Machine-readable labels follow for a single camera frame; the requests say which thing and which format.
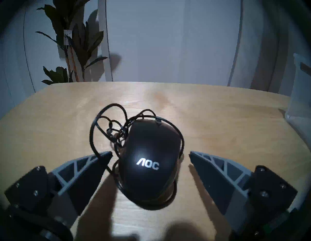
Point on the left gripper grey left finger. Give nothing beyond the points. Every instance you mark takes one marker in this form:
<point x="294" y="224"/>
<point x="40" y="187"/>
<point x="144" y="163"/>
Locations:
<point x="73" y="179"/>

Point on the clear plastic storage container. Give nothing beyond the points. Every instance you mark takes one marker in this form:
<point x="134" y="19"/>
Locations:
<point x="301" y="109"/>

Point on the white plant label tag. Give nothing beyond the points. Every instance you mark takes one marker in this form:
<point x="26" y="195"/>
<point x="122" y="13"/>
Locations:
<point x="67" y="37"/>

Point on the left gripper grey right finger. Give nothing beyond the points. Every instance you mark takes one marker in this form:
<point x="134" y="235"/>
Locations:
<point x="233" y="184"/>

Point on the tall dark green plant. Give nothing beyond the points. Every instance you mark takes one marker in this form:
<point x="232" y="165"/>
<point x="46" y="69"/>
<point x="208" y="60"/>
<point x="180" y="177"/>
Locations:
<point x="80" y="48"/>

